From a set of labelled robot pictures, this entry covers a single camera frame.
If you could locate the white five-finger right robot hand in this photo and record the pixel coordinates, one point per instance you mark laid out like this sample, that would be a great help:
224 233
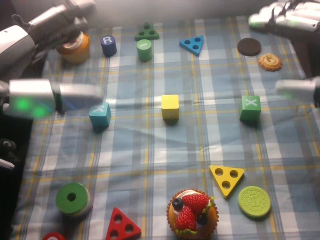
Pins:
300 18

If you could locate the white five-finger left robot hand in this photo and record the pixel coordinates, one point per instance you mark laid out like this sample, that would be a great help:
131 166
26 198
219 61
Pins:
15 42

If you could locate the green cube block letter X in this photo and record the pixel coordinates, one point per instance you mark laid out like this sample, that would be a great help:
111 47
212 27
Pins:
250 111

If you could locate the teal cube block letter K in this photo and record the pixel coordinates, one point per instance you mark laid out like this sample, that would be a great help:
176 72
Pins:
100 117

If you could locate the golden swirl butter cookie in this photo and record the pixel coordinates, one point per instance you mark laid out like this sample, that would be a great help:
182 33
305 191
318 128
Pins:
270 62

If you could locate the dark chocolate round cookie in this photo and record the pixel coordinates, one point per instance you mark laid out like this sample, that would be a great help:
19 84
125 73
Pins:
249 46

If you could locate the orange toy cupcake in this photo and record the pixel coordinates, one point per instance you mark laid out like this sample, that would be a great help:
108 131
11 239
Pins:
77 51

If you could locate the blue cylinder block letter R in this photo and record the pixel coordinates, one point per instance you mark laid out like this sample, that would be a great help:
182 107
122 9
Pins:
108 46

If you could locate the blue triangle block three holes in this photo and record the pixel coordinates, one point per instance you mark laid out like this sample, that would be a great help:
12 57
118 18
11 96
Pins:
192 46

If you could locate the green cylinder block minus sign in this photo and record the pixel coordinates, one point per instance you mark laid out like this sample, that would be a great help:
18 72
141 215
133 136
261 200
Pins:
144 50

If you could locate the green triangle block three holes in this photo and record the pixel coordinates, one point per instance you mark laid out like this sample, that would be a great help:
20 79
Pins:
147 35

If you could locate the yellow cube block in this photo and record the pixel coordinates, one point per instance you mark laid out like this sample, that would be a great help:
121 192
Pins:
170 107

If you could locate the yellow triangle block three holes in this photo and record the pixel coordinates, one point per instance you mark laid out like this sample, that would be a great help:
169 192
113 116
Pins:
226 176

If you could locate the blue plaid tablecloth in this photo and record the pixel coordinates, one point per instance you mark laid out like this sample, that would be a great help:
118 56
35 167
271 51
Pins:
155 150

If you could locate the green sandwich cookie toy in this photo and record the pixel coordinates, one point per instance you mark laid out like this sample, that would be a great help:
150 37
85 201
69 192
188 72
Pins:
254 203

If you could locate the red triangle block three holes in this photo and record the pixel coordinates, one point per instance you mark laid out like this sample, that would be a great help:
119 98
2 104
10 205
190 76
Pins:
122 227

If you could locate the strawberry fruit tart toy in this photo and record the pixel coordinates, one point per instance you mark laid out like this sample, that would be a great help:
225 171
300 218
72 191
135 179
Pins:
191 212

